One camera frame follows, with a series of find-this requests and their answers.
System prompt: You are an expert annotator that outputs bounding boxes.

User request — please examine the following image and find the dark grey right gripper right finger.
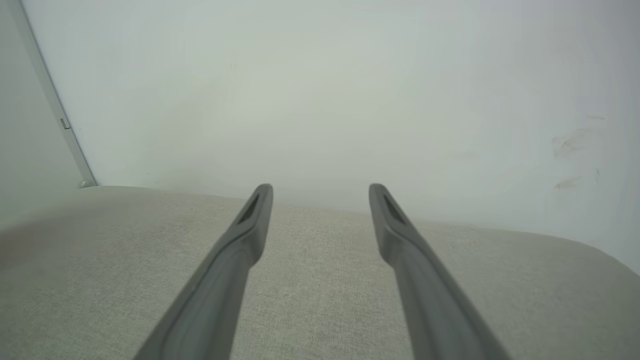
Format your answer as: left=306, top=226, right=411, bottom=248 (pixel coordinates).
left=369, top=183, right=511, bottom=360

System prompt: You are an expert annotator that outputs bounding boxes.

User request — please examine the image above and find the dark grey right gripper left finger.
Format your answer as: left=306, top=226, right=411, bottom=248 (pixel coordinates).
left=134, top=183, right=274, bottom=360

